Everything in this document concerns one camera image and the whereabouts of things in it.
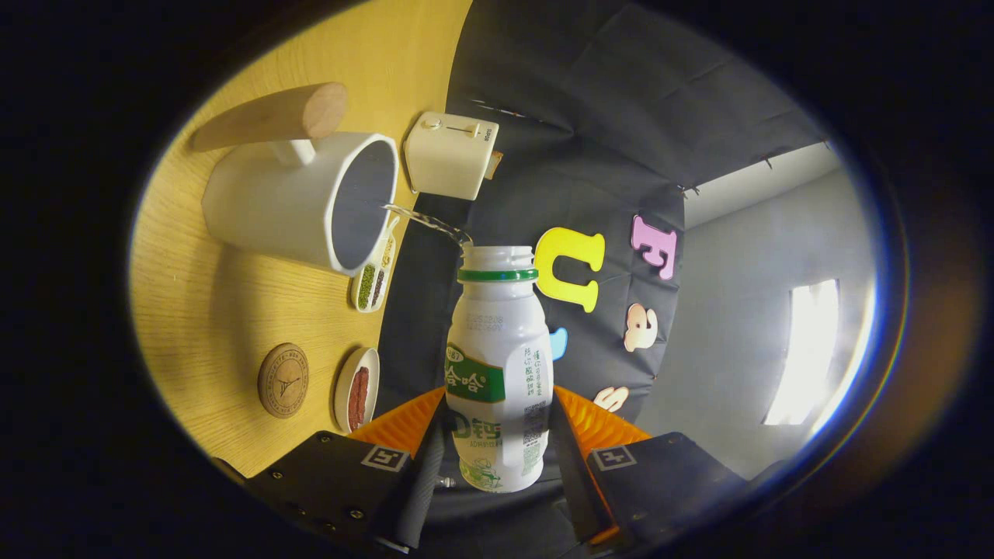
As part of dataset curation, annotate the white round plate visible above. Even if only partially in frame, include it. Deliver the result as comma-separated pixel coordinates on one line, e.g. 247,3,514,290
333,346,381,434

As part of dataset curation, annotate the white juice bottle green label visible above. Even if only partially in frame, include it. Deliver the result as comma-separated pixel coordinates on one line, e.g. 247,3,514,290
444,245,555,494

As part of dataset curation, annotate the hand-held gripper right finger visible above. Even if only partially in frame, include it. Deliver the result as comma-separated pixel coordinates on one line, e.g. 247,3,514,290
548,384,750,548

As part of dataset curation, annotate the cream toaster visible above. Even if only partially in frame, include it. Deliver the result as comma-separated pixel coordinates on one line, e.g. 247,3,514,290
403,111,500,202

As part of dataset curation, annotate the round wooden coaster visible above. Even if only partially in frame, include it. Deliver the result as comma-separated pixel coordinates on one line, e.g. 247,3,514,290
258,342,310,419

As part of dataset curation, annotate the red sausage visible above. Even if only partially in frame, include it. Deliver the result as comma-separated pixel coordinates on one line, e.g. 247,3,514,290
348,366,370,432

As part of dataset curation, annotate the clear juice stream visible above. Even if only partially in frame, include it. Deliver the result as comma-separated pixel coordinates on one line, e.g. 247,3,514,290
384,203,473,248

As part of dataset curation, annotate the white divided bean dish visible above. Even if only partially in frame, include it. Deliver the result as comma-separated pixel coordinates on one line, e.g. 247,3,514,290
350,216,401,314

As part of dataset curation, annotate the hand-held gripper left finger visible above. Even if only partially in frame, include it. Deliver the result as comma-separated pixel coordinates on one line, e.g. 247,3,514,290
245,386,451,554

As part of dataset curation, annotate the white cup wooden handle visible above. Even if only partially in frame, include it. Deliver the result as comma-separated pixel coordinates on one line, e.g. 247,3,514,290
192,82,400,277

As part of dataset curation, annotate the wooden table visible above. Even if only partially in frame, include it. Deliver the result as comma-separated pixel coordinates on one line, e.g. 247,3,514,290
128,0,474,478

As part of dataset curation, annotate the black backdrop cloth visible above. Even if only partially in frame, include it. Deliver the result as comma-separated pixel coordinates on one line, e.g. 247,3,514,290
373,0,828,559

